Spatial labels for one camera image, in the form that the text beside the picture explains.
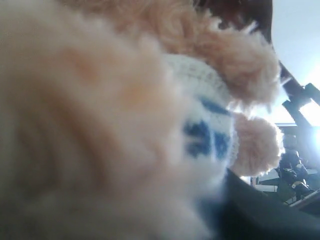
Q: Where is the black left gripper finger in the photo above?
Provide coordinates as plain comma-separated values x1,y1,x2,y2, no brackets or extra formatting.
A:
212,170,320,240

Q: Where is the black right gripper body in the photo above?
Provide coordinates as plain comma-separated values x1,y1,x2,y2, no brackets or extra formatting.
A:
279,61,320,128

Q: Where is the beige teddy bear striped sweater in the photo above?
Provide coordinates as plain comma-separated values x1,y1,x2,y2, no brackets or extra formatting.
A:
0,0,281,240

